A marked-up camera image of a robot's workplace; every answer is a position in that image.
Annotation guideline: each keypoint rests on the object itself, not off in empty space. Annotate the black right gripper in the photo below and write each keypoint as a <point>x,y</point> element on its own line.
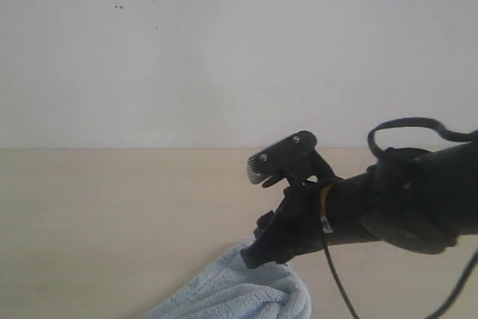
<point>293,229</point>

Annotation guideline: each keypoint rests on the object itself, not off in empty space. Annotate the light blue terry towel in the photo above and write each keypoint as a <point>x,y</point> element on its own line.
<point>226,288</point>

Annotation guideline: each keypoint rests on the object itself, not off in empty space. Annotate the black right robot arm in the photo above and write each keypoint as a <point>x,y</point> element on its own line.
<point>422,206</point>

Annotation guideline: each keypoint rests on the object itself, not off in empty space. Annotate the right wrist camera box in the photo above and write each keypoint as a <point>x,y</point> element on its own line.
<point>293,158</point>

